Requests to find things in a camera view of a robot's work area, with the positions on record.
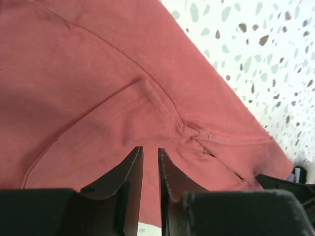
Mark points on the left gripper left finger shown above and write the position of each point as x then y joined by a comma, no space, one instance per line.
116,199

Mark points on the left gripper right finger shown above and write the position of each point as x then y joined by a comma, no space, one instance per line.
174,186

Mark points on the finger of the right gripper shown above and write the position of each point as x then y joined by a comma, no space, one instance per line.
305,193

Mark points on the red t shirt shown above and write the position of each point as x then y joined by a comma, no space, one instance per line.
83,82

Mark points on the folded black t shirt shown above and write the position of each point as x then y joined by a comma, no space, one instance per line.
303,175

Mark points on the folded lavender t shirt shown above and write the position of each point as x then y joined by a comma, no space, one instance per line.
291,178

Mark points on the folded white t shirt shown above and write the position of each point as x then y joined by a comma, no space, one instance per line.
297,174

